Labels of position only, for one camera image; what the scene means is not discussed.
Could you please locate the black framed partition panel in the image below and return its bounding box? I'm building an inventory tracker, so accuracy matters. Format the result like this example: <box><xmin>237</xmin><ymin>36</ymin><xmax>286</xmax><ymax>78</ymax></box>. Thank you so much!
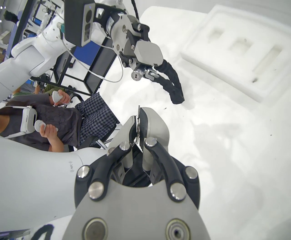
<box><xmin>30</xmin><ymin>34</ymin><xmax>117</xmax><ymax>96</ymax></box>

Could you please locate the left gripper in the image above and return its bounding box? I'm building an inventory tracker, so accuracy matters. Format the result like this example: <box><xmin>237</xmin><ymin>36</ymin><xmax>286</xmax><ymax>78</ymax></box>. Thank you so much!
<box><xmin>100</xmin><ymin>10</ymin><xmax>164</xmax><ymax>71</ymax></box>

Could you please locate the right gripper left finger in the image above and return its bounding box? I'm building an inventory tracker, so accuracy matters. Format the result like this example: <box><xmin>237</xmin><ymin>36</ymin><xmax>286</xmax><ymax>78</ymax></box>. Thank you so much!
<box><xmin>76</xmin><ymin>115</ymin><xmax>138</xmax><ymax>200</ymax></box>

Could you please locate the robot body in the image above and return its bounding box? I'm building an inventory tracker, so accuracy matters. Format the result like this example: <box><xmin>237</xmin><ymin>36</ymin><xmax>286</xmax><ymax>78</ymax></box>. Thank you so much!
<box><xmin>0</xmin><ymin>136</ymin><xmax>114</xmax><ymax>234</ymax></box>

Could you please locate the small metal key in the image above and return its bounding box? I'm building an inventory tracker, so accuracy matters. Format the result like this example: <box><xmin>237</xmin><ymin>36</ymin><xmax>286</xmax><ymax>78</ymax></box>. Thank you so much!
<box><xmin>136</xmin><ymin>105</ymin><xmax>141</xmax><ymax>146</ymax></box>

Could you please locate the thin white cable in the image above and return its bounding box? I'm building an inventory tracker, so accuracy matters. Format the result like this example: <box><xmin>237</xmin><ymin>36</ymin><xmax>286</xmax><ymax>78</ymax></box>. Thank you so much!
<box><xmin>60</xmin><ymin>34</ymin><xmax>124</xmax><ymax>83</ymax></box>

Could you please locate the black cable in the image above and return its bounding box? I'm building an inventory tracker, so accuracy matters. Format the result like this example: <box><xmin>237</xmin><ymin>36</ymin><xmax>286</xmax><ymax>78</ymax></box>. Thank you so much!
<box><xmin>131</xmin><ymin>0</ymin><xmax>140</xmax><ymax>20</ymax></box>

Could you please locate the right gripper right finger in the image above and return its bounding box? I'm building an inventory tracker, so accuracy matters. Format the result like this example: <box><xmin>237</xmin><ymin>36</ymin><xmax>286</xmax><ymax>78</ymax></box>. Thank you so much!
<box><xmin>137</xmin><ymin>107</ymin><xmax>201</xmax><ymax>208</ymax></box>

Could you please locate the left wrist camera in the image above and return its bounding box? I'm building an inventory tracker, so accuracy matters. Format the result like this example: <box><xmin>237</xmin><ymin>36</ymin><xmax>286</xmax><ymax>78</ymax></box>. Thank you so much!
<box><xmin>64</xmin><ymin>0</ymin><xmax>120</xmax><ymax>47</ymax></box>

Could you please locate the person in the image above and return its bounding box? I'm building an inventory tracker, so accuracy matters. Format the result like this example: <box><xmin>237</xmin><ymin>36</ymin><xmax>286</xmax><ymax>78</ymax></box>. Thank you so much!
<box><xmin>0</xmin><ymin>90</ymin><xmax>121</xmax><ymax>153</ymax></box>

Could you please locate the padlock with black sleeved shackle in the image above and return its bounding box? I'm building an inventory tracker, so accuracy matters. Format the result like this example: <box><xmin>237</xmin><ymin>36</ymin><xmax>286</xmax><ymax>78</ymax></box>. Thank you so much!
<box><xmin>131</xmin><ymin>59</ymin><xmax>185</xmax><ymax>105</ymax></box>

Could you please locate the white foam tray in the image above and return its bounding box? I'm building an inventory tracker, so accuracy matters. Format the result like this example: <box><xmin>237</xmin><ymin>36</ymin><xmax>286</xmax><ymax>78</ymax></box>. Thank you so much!
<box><xmin>180</xmin><ymin>5</ymin><xmax>291</xmax><ymax>103</ymax></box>

